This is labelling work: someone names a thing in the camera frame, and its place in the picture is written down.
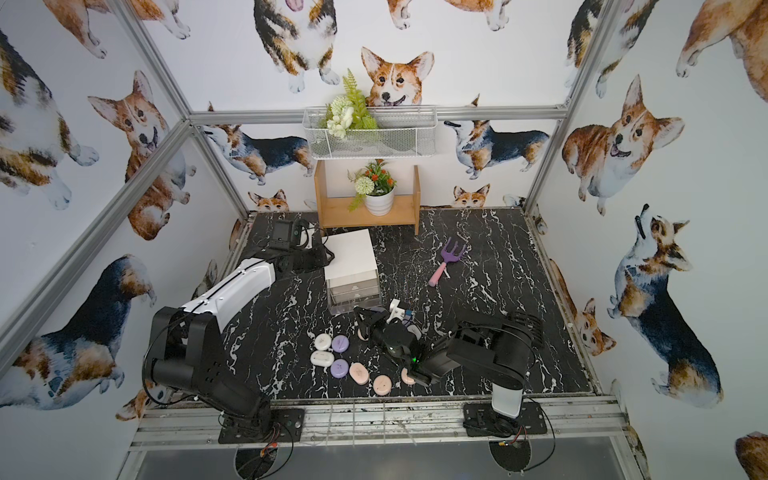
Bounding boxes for white mini drawer cabinet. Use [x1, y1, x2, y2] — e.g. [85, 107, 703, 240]
[324, 229, 379, 288]

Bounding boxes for purple earphone case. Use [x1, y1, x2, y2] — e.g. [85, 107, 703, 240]
[329, 359, 349, 379]
[331, 335, 350, 353]

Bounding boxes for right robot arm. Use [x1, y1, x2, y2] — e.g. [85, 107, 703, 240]
[354, 307, 544, 419]

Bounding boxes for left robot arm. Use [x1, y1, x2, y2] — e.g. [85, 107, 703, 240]
[142, 243, 335, 430]

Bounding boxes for pink earphone case right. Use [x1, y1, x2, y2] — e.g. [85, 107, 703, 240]
[401, 368, 416, 385]

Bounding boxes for pink earphone case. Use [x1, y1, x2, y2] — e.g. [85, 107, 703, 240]
[373, 375, 393, 396]
[401, 368, 416, 385]

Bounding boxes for pink earphone case bottom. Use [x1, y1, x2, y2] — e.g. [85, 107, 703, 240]
[373, 375, 393, 396]

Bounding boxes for pink earphone case oval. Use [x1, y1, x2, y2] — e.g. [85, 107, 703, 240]
[349, 362, 370, 385]

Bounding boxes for wooden shelf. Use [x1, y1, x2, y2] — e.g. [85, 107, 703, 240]
[313, 159, 422, 236]

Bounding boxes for white earphone case upper left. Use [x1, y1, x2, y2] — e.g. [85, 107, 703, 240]
[314, 333, 333, 351]

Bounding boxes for white earphone case oval left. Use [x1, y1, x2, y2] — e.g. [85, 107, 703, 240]
[310, 350, 335, 368]

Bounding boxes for purple pink toy rake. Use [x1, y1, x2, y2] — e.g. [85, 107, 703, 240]
[428, 237, 468, 287]

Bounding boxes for white potted plant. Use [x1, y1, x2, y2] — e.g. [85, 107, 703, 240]
[347, 159, 397, 217]

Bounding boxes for green white artificial flowers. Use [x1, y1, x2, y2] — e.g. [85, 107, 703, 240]
[319, 70, 378, 139]

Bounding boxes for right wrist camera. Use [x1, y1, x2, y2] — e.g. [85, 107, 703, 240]
[387, 299, 413, 326]

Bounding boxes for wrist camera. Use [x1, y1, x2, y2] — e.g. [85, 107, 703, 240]
[387, 299, 413, 326]
[267, 218, 310, 251]

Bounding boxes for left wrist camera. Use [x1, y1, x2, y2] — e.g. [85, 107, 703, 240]
[267, 218, 310, 251]

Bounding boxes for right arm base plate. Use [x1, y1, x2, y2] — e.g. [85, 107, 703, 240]
[462, 400, 549, 439]

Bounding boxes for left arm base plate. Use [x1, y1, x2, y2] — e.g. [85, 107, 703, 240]
[218, 408, 306, 444]

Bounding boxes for white wire basket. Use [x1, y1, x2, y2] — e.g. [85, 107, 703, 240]
[302, 106, 438, 160]

